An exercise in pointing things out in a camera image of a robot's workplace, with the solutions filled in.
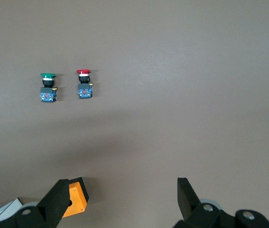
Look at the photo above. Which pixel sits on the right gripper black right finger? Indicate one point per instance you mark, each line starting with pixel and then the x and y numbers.
pixel 189 204

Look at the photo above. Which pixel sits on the white three-drawer cabinet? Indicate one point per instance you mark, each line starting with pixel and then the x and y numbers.
pixel 11 206

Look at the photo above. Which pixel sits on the green mushroom push button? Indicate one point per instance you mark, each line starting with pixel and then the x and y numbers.
pixel 47 93

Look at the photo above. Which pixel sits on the orange button enclosure box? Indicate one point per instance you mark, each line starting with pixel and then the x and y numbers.
pixel 76 202

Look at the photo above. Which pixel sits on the red mushroom push button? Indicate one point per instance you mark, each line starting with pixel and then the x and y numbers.
pixel 85 90

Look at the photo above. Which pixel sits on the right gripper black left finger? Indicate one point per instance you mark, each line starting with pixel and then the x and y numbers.
pixel 51 206

